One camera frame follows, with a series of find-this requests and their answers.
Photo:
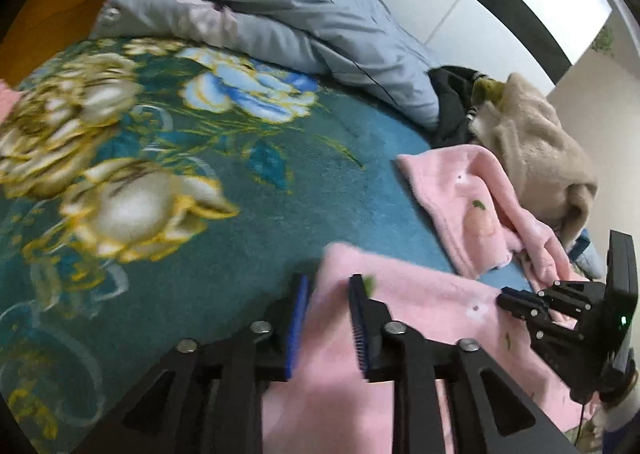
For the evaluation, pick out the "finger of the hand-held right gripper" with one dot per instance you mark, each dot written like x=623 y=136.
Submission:
x=520 y=305
x=570 y=294

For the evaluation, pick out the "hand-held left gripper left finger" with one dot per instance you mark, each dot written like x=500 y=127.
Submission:
x=298 y=329

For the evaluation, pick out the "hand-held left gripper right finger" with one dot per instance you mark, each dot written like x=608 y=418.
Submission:
x=358 y=329

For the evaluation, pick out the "pink fleece pajama garment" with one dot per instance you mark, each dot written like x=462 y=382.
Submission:
x=450 y=314

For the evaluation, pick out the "person's right forearm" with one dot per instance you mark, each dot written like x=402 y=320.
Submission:
x=622 y=426

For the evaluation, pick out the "blue fleece garment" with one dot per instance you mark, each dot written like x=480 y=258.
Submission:
x=587 y=256

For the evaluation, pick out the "teal floral blanket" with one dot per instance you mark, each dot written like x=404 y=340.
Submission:
x=210 y=214

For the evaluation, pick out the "beige fleece garment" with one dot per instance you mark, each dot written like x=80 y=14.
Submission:
x=540 y=149

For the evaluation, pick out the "yellow-green cloth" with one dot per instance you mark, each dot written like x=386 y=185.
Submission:
x=490 y=90

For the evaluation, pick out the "black garment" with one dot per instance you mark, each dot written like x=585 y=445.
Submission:
x=450 y=99

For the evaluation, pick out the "pink cloth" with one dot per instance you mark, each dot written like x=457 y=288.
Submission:
x=7 y=102

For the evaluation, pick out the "green plant wall decal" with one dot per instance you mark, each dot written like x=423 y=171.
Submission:
x=605 y=39

